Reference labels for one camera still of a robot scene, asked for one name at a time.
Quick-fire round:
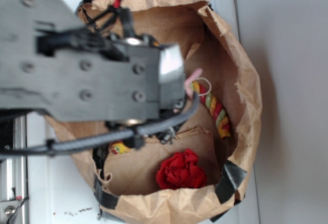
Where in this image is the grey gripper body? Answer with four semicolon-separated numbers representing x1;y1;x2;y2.
105;34;185;126

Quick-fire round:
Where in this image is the multicolored twisted rope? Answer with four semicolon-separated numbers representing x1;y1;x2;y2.
109;79;233;155

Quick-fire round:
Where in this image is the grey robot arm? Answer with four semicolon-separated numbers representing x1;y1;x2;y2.
1;0;186;124

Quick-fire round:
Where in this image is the pink plush bunny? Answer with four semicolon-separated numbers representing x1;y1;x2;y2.
184;68;216;113

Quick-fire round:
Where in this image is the red crumpled cloth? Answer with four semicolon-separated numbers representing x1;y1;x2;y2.
156;149;208;190

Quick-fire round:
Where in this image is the brown paper bag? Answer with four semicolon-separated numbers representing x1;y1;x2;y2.
43;0;262;224

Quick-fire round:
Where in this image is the white plastic tray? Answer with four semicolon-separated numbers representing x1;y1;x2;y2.
25;0;261;224

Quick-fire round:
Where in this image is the grey braided cable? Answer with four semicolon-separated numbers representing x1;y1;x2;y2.
0;92;200;158

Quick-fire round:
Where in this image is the metal frame rail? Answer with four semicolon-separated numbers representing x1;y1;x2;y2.
1;115;29;223

